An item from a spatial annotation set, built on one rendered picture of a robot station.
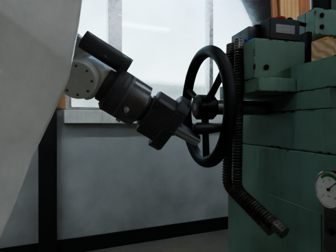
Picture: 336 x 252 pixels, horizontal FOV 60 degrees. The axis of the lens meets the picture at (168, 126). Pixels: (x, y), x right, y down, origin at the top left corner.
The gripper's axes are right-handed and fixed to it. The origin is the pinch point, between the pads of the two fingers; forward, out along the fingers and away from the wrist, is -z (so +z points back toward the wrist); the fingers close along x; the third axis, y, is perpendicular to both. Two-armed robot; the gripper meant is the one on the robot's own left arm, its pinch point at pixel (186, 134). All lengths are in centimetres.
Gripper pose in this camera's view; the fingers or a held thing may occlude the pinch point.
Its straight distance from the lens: 59.7
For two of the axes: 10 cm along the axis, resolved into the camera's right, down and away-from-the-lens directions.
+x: 5.5, -7.2, -4.1
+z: -8.3, -5.0, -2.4
